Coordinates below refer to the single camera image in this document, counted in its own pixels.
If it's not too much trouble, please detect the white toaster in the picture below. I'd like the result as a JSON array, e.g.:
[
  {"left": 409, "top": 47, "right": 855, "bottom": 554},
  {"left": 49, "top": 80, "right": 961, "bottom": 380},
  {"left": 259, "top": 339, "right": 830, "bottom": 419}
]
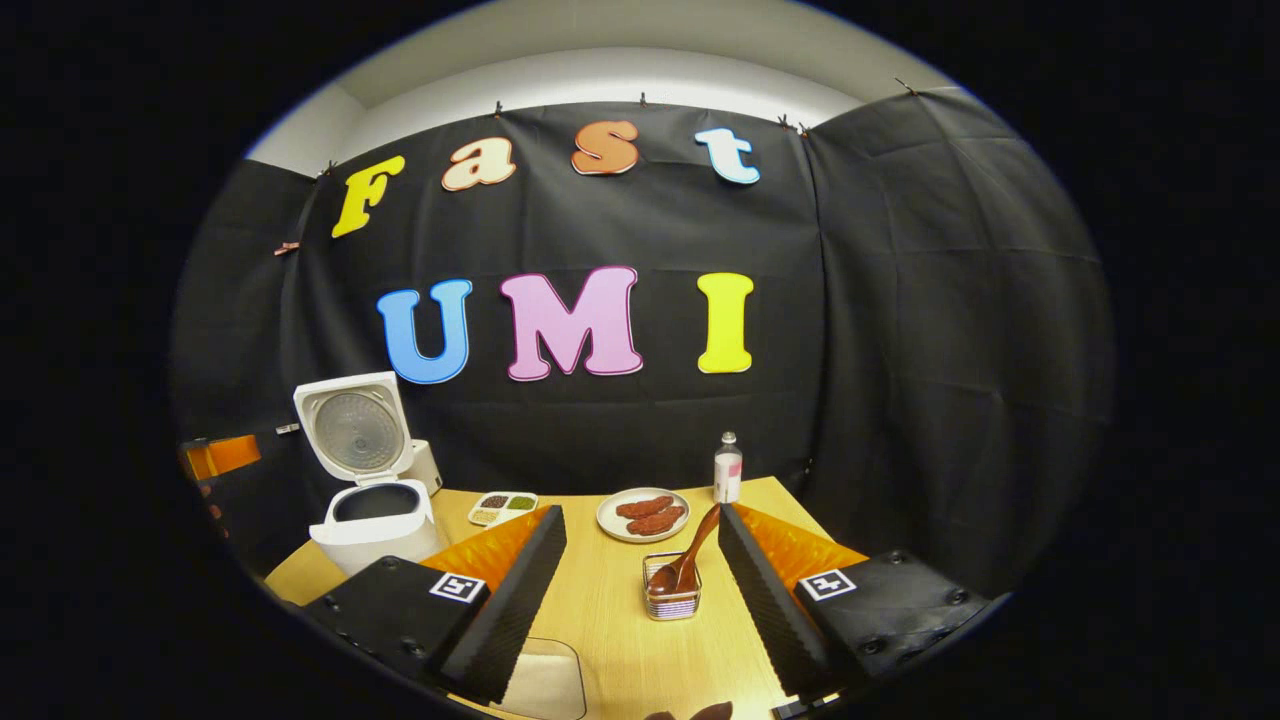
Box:
[{"left": 405, "top": 438, "right": 444, "bottom": 496}]

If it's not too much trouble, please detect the row of black clips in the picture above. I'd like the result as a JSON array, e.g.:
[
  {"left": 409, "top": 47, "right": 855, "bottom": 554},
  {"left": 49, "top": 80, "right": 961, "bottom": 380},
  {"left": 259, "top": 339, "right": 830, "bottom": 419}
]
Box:
[{"left": 318, "top": 78, "right": 916, "bottom": 179}]

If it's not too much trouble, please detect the brown wooden spoon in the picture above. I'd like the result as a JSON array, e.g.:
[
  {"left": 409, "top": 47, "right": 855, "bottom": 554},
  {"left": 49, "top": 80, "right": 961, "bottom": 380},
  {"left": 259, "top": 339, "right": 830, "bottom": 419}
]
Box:
[{"left": 648, "top": 503, "right": 723, "bottom": 598}]

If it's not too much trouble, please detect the metal wire chopstick holder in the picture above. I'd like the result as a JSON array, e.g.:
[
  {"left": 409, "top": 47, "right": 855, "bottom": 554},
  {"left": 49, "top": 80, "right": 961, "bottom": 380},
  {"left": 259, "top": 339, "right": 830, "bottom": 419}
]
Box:
[{"left": 642, "top": 552, "right": 703, "bottom": 622}]

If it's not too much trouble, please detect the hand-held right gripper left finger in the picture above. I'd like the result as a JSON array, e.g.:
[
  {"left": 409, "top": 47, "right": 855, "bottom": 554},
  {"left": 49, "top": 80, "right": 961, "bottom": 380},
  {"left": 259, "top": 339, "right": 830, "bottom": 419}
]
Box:
[{"left": 300, "top": 503, "right": 568, "bottom": 706}]

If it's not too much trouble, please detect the clear glass container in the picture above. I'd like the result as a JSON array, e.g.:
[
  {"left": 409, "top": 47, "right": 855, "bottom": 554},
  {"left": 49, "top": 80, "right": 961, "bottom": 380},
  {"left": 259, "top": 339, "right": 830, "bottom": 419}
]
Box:
[{"left": 500, "top": 638, "right": 588, "bottom": 720}]

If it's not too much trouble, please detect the white round plate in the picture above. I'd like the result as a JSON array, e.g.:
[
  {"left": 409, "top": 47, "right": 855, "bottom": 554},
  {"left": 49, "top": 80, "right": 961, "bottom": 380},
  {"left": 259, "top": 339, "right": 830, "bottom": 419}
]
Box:
[{"left": 596, "top": 487, "right": 691, "bottom": 544}]

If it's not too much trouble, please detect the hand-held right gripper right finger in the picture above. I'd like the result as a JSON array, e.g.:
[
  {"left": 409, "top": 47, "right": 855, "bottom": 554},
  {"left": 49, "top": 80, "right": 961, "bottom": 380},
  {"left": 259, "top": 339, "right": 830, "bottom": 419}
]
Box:
[{"left": 717, "top": 502, "right": 1006, "bottom": 701}]

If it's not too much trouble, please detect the white divided bean dish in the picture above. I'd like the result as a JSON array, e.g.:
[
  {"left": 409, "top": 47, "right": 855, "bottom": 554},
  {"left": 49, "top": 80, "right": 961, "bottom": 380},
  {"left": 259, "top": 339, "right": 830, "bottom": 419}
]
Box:
[{"left": 468, "top": 490, "right": 539, "bottom": 528}]

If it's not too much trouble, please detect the white rice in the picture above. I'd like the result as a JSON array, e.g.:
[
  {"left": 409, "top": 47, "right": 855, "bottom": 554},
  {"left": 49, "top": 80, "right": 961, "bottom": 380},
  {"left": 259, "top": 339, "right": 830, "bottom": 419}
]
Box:
[{"left": 504, "top": 655, "right": 585, "bottom": 719}]

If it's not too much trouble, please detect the small clear bottle pink label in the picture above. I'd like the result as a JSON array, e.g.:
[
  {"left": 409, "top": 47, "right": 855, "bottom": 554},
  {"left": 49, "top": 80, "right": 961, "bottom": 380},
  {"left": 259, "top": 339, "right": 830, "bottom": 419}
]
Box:
[{"left": 713, "top": 432, "right": 744, "bottom": 504}]

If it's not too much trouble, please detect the white rice cooker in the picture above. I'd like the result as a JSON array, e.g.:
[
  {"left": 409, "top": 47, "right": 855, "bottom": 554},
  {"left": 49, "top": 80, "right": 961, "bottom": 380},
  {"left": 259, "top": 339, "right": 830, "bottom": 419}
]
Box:
[{"left": 293, "top": 372, "right": 448, "bottom": 578}]

